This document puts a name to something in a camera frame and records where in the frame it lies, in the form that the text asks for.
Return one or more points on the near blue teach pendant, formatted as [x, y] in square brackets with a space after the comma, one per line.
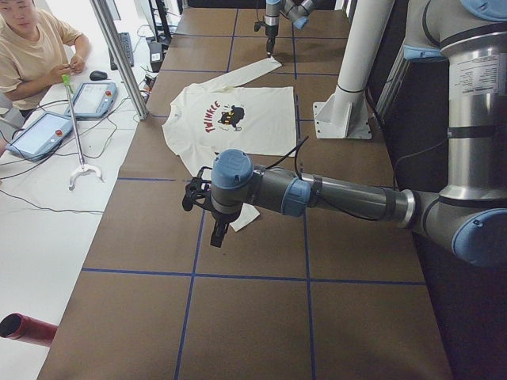
[42, 137]

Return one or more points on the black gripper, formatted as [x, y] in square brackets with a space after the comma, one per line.
[221, 215]
[271, 32]

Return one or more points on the aluminium frame post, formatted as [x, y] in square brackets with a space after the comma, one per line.
[108, 28]

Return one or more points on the far blue teach pendant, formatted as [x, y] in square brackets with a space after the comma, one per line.
[92, 100]

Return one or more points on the seated person in beige shirt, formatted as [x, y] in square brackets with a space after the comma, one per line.
[37, 49]

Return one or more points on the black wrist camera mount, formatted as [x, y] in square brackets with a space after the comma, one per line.
[198, 192]

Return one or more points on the cream long-sleeve cat shirt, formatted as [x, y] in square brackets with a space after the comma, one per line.
[223, 113]

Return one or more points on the long reacher grabber tool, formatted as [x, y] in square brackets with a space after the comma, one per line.
[83, 167]

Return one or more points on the black computer mouse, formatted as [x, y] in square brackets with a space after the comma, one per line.
[98, 75]

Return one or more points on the black keyboard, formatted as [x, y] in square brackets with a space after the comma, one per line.
[126, 44]

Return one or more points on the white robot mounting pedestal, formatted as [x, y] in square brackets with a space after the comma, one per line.
[344, 115]

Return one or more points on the red cylinder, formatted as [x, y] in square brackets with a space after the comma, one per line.
[26, 329]

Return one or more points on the blue teach pendant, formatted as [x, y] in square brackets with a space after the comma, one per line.
[42, 137]
[92, 100]

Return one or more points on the black small box on desk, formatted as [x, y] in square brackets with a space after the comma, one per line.
[156, 55]

